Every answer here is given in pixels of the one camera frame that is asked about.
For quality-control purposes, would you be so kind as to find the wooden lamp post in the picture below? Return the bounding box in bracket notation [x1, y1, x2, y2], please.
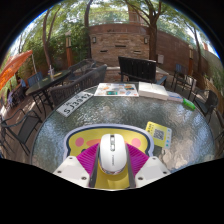
[188, 44, 195, 76]
[64, 31, 74, 69]

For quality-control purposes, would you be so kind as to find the white licence plate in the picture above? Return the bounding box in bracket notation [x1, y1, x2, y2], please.
[55, 92, 93, 118]

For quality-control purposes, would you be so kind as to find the stone planter box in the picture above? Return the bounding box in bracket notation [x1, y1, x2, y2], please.
[106, 65, 169, 84]

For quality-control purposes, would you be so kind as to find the person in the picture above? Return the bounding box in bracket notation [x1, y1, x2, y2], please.
[14, 77, 29, 98]

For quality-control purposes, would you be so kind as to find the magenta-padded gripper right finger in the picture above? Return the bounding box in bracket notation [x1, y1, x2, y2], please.
[124, 143, 172, 189]

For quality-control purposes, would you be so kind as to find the yellow printed card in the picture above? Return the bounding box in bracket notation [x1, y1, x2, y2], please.
[144, 121, 173, 149]

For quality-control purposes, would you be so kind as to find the orange patio umbrella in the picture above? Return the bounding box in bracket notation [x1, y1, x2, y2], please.
[0, 49, 34, 92]

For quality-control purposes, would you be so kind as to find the white computer mouse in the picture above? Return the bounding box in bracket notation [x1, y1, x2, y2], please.
[97, 133, 128, 175]

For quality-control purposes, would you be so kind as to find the round dark patio table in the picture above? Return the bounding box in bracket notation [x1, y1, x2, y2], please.
[25, 69, 73, 118]

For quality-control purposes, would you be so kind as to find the colourful printed sheet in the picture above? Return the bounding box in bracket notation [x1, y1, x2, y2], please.
[94, 82, 140, 98]

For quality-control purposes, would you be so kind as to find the black slatted wooden chair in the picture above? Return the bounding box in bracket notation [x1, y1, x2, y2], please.
[117, 55, 169, 87]

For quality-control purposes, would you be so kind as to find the green wipes packet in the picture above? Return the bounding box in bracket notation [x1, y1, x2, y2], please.
[181, 98, 197, 111]

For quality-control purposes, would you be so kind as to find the large forked tree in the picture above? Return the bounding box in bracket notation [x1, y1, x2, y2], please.
[126, 0, 174, 61]

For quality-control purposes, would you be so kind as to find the black mesh metal chair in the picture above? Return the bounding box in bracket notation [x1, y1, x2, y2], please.
[0, 109, 44, 158]
[193, 89, 219, 124]

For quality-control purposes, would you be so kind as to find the yellow chick-shaped mouse pad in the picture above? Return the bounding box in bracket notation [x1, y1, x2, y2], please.
[63, 123, 155, 191]

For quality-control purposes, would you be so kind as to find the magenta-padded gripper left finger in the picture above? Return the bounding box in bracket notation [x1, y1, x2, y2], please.
[52, 143, 102, 189]

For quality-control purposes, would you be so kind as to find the white and blue flat box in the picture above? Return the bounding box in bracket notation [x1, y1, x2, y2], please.
[166, 91, 184, 104]

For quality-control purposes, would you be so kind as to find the dark wicker chair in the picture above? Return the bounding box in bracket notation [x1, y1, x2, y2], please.
[49, 64, 108, 108]
[68, 58, 98, 81]

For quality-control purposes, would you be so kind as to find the dark blue-backed chair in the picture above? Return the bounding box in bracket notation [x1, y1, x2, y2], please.
[27, 71, 44, 88]
[171, 63, 198, 93]

